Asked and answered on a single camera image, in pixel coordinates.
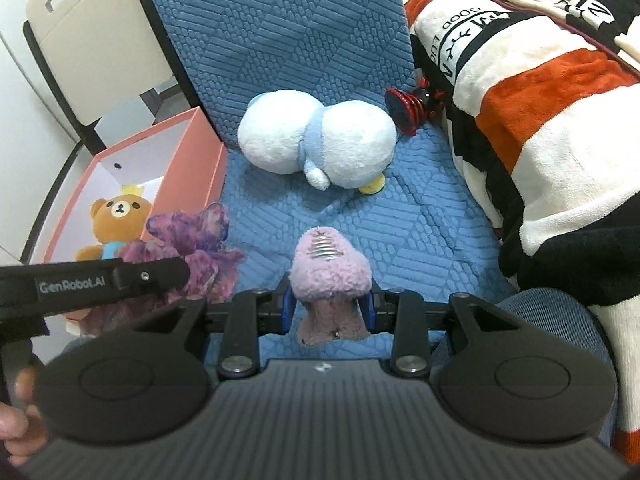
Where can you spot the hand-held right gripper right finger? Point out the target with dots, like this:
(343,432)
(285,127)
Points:
(368,310)

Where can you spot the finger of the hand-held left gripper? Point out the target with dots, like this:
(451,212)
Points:
(150,275)

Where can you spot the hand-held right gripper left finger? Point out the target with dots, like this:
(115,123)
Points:
(286,305)

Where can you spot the pink fuzzy hair clip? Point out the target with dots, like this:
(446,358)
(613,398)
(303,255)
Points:
(325,275)

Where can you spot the purple fabric flower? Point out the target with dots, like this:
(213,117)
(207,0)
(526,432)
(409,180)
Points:
(200,255)

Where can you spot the brown bear plush toy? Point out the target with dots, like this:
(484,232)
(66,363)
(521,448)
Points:
(120,220)

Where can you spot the pink cardboard box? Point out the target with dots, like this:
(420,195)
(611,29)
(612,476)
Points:
(195,170)

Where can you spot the person's left hand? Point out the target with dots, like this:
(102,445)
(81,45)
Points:
(20,422)

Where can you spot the white and blue plush toy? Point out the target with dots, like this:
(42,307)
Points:
(280,135)

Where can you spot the person's blue trouser leg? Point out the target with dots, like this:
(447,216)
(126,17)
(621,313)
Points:
(550,310)

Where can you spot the red and black flexible tripod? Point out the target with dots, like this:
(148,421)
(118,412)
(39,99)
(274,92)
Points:
(402,110)

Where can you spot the cream folding chair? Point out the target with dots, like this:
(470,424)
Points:
(100,35)

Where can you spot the striped fleece blanket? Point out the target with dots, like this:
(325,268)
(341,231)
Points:
(550,135)

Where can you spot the blue quilted chair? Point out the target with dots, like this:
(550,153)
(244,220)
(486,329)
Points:
(280,25)

